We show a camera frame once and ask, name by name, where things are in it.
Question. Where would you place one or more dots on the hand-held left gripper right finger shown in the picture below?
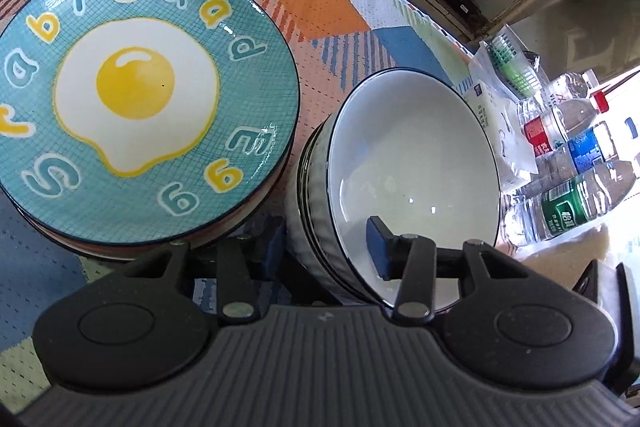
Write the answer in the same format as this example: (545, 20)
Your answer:
(378, 248)

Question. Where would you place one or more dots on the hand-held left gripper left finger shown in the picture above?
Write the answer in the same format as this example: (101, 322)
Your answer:
(272, 249)

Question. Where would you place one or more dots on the white ribbed bowl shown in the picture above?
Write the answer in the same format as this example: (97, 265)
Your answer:
(300, 229)
(415, 157)

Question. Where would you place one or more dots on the white printed plate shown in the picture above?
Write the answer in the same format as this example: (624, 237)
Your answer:
(220, 230)

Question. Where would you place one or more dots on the teal fried egg plate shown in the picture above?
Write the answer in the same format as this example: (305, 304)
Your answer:
(135, 82)

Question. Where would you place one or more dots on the green label water bottle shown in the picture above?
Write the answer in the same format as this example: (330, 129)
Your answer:
(565, 207)

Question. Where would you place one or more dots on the white printed packet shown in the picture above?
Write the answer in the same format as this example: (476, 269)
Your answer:
(492, 119)

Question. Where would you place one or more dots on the blue label water bottle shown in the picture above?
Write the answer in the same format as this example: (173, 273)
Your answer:
(585, 149)

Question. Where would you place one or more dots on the red label water bottle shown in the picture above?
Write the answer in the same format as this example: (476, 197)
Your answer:
(545, 132)

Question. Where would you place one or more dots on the clear unlabelled water bottle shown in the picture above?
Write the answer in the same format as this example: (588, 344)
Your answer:
(570, 86)

